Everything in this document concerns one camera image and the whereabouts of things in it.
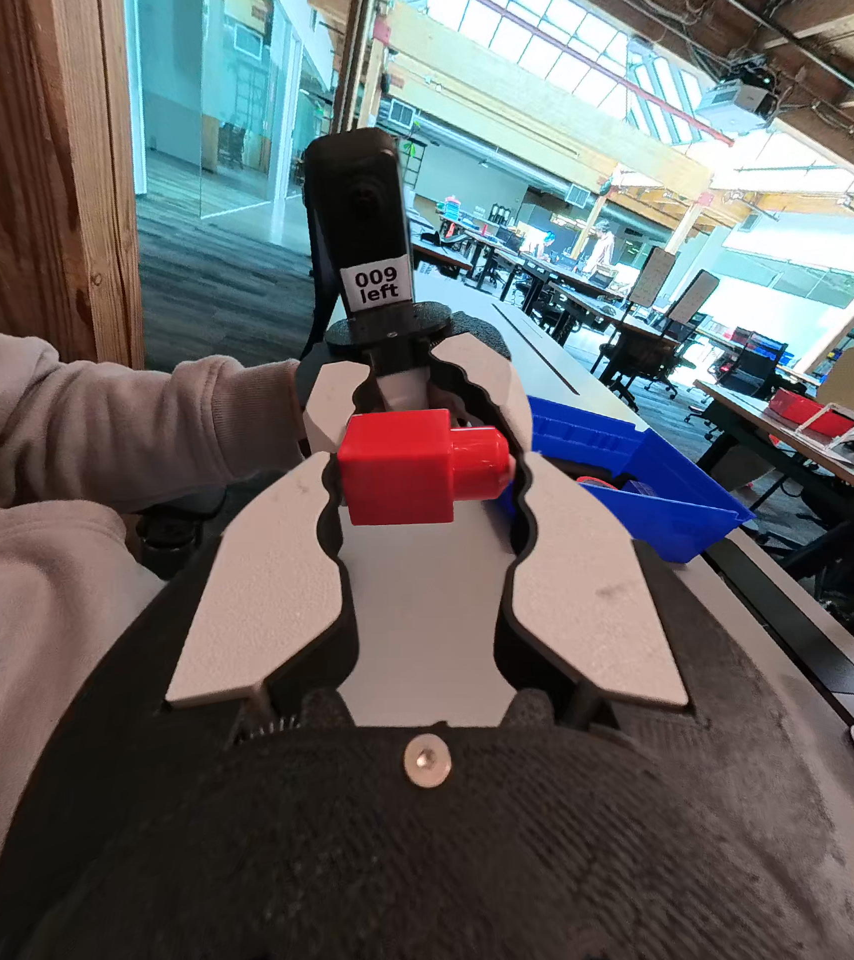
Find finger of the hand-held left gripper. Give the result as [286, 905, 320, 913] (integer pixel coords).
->
[429, 332, 534, 456]
[303, 358, 371, 456]

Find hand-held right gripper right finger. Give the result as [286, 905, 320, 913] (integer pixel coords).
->
[493, 453, 692, 711]

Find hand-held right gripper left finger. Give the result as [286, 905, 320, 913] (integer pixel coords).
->
[164, 451, 360, 710]

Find red block with peg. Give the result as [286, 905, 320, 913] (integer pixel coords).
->
[337, 408, 512, 528]

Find blue plastic bin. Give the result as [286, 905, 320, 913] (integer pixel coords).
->
[500, 395, 756, 565]

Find person's left forearm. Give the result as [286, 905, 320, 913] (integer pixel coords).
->
[0, 288, 309, 520]

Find adjacent grey table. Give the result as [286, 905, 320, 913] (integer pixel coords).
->
[412, 273, 654, 435]

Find black office chair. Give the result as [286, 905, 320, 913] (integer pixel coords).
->
[598, 311, 681, 412]

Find person's grey sweatshirt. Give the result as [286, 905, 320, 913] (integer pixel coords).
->
[0, 498, 173, 960]

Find red storage bin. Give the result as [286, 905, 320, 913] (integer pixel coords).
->
[766, 387, 854, 440]

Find wooden column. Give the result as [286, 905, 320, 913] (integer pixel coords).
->
[0, 0, 145, 369]

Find white ceiling projector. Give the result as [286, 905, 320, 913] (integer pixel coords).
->
[694, 63, 782, 138]

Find black desk cable cover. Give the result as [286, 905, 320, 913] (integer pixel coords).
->
[704, 534, 854, 699]

